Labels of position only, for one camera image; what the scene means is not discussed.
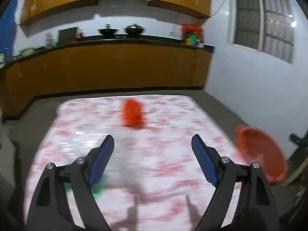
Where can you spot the red trash basket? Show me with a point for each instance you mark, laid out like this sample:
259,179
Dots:
257,146

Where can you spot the black wok left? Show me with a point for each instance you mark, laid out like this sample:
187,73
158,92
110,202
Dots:
108,32

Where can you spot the black countertop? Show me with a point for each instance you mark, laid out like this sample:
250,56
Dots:
118,39

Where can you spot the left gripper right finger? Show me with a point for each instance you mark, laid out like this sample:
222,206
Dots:
242,200

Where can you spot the green plastic bag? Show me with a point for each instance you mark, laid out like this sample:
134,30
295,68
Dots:
96,190

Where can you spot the barred window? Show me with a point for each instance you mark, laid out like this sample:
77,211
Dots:
265,26

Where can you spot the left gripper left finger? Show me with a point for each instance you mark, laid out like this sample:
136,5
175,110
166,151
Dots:
49,208

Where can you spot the black wok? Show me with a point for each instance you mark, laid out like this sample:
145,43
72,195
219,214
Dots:
134,30
108,32

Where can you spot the black wok right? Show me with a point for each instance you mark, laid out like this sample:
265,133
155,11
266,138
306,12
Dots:
134,30

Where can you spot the orange lower kitchen cabinets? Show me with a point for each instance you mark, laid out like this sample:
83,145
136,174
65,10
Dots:
94,67

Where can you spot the red bag on counter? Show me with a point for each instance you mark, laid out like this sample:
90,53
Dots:
188,28

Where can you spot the blue hanging cloth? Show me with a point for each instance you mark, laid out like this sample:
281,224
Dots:
8,32

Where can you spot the crumpled orange bag on table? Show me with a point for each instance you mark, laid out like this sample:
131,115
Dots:
133,113

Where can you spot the floral pink tablecloth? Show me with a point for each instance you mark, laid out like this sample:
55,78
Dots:
154,181

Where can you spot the green box on counter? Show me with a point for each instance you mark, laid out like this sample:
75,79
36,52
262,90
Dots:
192,39

